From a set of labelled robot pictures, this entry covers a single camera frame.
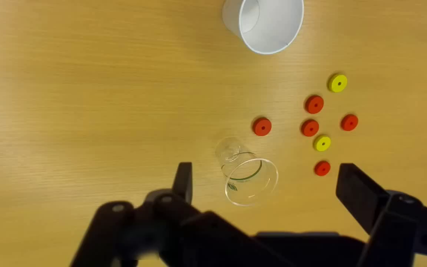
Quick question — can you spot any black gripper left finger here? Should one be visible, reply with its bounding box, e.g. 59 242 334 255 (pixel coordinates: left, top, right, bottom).
69 162 293 267

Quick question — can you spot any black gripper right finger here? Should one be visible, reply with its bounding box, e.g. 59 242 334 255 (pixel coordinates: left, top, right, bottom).
334 162 427 267

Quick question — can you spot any orange round disc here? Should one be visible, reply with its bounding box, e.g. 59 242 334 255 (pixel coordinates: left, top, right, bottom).
299 117 321 138
303 94 326 116
312 159 331 178
250 116 272 138
339 113 360 132

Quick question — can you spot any yellow round disc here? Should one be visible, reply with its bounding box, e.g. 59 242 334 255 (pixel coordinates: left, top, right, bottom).
327 73 349 95
311 134 333 155

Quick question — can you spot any clear plastic cup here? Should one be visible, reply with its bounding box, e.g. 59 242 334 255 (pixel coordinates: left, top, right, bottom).
214 138 280 208

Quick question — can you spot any white paper cup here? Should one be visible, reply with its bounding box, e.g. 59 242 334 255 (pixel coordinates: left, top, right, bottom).
220 0 305 57

